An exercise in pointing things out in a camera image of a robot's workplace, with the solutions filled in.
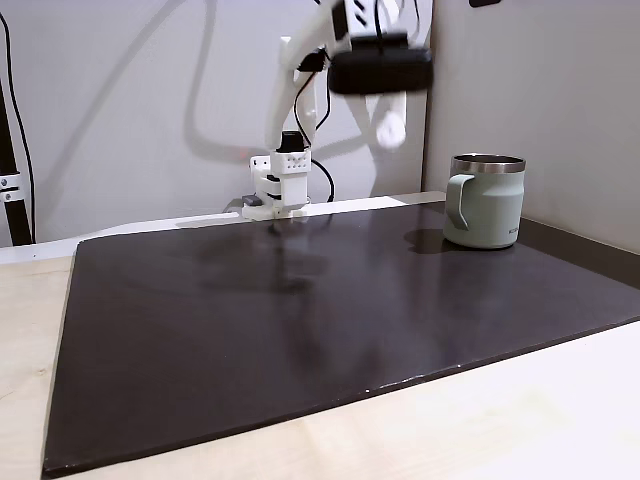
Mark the white gauze roll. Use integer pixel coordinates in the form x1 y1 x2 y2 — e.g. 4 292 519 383
375 110 407 150

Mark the sage green steel mug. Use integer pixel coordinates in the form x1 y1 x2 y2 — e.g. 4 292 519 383
442 153 528 251

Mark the black table mat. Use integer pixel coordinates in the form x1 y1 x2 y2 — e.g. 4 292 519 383
41 201 640 477

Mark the black oval camera box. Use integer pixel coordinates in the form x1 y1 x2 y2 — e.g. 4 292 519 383
326 31 435 97

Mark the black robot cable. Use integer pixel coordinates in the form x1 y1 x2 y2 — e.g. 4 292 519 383
293 44 335 203

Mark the thin black hanging cable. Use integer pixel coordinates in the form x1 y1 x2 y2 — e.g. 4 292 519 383
0 9 37 246

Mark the white stand bracket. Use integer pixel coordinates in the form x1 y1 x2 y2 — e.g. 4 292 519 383
0 173 24 202

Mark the dark stand post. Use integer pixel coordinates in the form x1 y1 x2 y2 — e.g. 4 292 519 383
0 79 34 247

